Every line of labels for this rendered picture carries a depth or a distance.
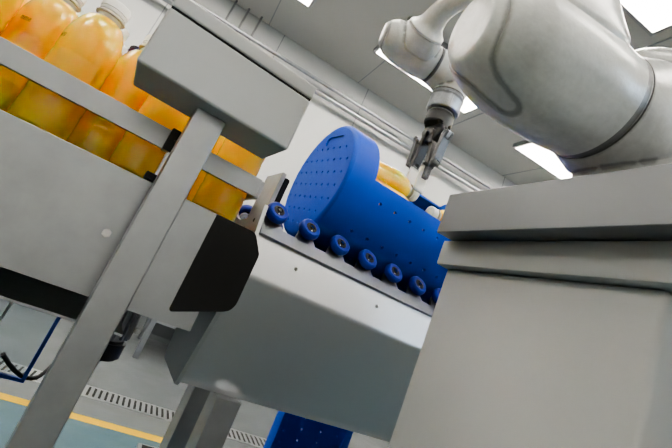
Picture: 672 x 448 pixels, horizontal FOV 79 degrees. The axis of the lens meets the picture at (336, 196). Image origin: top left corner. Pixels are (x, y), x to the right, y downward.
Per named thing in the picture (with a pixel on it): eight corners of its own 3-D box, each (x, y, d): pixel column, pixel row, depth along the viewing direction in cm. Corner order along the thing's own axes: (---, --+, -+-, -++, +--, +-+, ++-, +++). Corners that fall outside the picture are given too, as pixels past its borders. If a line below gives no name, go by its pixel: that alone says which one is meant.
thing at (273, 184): (267, 232, 82) (293, 177, 85) (257, 227, 81) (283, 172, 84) (252, 230, 91) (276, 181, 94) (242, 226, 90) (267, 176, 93)
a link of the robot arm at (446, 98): (447, 109, 118) (440, 127, 117) (425, 92, 115) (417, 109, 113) (471, 102, 110) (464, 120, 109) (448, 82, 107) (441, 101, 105)
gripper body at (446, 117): (462, 118, 109) (451, 148, 107) (439, 124, 116) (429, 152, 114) (442, 103, 106) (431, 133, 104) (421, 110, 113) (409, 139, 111)
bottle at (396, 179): (361, 148, 94) (421, 179, 102) (347, 148, 100) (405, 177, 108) (350, 177, 93) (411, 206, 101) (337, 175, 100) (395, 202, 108)
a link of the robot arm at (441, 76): (451, 112, 119) (414, 89, 116) (468, 68, 123) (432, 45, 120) (475, 99, 109) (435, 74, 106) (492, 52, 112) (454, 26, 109)
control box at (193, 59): (287, 150, 53) (318, 85, 56) (136, 59, 45) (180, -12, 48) (262, 160, 62) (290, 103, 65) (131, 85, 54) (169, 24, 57)
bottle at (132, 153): (101, 157, 60) (163, 56, 65) (143, 180, 65) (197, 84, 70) (122, 162, 56) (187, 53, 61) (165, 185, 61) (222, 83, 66)
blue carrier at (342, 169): (569, 373, 114) (601, 278, 119) (313, 244, 78) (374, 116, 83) (489, 337, 139) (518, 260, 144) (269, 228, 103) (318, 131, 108)
